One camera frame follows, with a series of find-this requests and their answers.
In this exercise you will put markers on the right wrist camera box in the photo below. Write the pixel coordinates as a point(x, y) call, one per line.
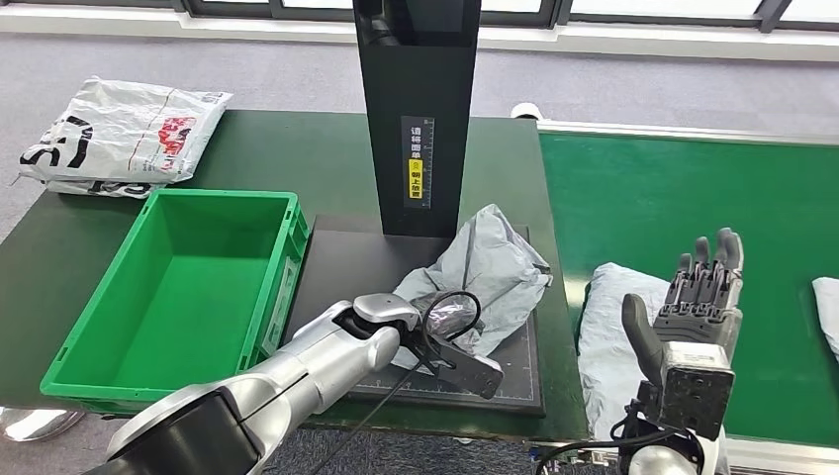
point(695, 393)

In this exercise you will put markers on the white printed parcel bag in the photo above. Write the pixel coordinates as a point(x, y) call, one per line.
point(92, 189)
point(124, 131)

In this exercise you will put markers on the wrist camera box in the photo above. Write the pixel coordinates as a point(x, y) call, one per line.
point(468, 374)
point(695, 393)

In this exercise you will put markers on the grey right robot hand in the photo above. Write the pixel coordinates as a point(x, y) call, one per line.
point(701, 301)

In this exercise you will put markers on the grey plastic parcel bag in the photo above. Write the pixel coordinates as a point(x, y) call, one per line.
point(606, 354)
point(498, 275)
point(829, 314)

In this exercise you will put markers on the dark window frame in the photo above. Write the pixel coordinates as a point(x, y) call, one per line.
point(229, 6)

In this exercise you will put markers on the black scanner platform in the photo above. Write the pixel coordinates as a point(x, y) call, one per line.
point(347, 262)

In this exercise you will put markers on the white conveyor roller end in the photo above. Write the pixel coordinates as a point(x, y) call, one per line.
point(525, 111)

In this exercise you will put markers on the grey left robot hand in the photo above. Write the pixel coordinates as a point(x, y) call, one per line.
point(452, 324)

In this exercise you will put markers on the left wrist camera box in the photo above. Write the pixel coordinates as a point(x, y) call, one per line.
point(468, 374)

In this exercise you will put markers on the white window sill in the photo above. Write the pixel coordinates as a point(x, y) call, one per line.
point(131, 21)

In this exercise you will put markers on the green conveyor belt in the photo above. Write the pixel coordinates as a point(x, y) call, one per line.
point(655, 197)

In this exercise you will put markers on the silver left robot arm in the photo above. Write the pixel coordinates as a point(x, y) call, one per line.
point(328, 367)

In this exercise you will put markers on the black scanner column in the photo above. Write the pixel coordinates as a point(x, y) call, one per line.
point(419, 78)

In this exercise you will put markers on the dark green table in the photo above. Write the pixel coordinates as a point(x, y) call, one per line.
point(295, 157)

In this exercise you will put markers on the black yellow column sticker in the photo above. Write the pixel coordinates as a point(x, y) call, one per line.
point(417, 160)

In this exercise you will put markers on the white crate label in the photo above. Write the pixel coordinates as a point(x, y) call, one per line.
point(278, 308)

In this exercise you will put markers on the green plastic crate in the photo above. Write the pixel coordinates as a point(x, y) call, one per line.
point(183, 308)

